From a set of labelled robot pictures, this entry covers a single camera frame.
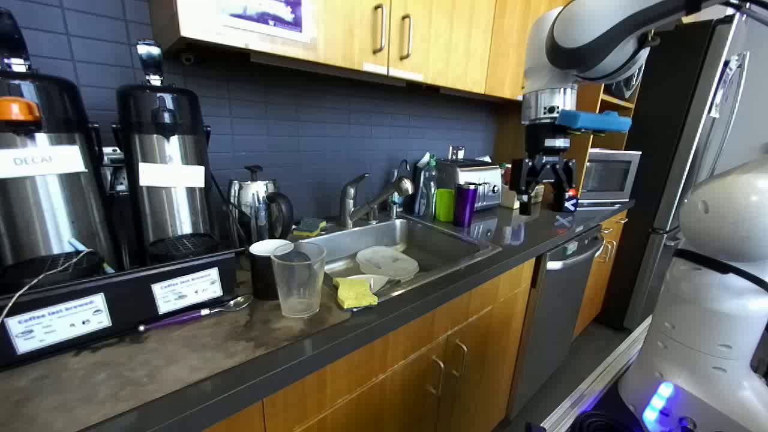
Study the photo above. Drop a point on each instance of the purple pen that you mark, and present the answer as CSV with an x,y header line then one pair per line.
x,y
182,315

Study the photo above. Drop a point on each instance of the wooden wall cabinets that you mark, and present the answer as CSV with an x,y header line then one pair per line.
x,y
446,40

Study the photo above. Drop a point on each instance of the narrow wooden base cabinet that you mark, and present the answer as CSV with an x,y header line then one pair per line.
x,y
599,273

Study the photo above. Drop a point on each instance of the green cup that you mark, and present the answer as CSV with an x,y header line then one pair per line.
x,y
445,204

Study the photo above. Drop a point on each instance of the purple tumbler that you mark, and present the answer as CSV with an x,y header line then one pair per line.
x,y
465,204

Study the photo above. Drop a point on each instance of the blue wrist camera box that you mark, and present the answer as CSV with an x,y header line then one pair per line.
x,y
595,120

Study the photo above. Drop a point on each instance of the wooden open shelf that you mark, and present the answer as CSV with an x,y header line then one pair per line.
x,y
614,99

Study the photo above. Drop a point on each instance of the clear plastic cup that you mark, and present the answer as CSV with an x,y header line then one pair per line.
x,y
299,283

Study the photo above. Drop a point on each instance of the chrome sink faucet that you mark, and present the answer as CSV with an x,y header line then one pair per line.
x,y
348,204

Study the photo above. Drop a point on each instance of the stainless steel dishwasher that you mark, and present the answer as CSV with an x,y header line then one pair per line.
x,y
552,319

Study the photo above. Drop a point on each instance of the steel coffee dispenser orange tab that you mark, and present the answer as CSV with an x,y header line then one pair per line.
x,y
49,201

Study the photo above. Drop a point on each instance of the white plastic container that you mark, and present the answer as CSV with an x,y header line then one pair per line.
x,y
386,263

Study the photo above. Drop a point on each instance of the black mug with white lid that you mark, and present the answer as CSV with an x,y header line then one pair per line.
x,y
259,276

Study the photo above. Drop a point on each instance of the yellow sponge with blue side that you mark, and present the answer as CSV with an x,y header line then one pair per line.
x,y
354,293

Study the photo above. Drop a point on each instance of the steel coffee dispenser black top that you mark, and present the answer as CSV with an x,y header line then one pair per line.
x,y
169,201

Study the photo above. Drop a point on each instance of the stainless steel sink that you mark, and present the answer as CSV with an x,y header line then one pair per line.
x,y
445,243

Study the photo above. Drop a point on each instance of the stainless steel refrigerator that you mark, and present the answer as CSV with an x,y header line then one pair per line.
x,y
680,160

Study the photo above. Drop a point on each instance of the silver toaster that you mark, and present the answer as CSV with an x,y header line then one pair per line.
x,y
482,187

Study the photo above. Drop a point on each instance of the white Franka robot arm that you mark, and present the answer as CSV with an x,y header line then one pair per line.
x,y
601,31

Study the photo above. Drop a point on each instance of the black dispenser stand with labels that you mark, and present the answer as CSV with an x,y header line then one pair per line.
x,y
127,300

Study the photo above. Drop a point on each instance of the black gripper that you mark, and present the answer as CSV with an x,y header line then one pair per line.
x,y
548,145

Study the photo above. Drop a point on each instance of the purple and white sign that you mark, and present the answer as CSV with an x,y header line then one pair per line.
x,y
271,13

